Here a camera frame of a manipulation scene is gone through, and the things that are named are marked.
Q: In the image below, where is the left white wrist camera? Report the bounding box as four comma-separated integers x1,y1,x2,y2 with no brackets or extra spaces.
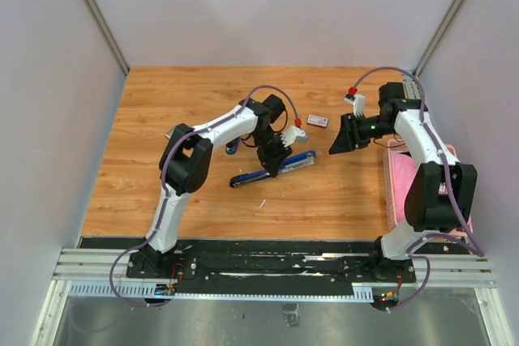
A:
281,126,308,147

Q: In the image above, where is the red staple box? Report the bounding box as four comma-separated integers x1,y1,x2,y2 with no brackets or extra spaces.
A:
307,114,328,128

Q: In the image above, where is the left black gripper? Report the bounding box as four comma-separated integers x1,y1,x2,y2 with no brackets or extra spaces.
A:
251,128,294,177

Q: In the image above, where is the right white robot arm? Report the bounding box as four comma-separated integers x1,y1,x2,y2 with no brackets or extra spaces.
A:
328,83,478,281

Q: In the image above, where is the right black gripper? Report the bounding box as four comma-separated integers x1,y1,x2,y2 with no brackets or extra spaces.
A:
329,112,396,154

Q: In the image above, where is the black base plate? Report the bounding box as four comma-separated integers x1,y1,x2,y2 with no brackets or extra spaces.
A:
57,238,481,305

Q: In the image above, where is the silver staple strip block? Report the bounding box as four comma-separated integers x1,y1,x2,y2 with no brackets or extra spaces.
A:
165,127,175,139

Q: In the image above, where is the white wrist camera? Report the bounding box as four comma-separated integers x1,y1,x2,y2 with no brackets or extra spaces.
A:
345,92,366,117
281,126,308,147

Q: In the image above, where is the blue stapler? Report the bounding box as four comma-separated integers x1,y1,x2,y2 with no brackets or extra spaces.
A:
225,138,241,156
229,150,317,188

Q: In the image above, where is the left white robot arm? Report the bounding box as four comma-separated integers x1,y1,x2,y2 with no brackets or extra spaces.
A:
141,95,307,278

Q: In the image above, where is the grey cable duct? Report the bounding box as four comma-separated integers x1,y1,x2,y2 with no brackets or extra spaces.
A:
66,284,375,303

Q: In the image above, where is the pink cloth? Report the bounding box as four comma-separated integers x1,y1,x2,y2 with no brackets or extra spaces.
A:
390,152,418,224

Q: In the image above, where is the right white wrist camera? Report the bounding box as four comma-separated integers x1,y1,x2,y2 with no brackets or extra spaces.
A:
345,92,366,117

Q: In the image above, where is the pink plastic basket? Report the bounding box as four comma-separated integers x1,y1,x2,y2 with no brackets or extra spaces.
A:
384,139,476,237

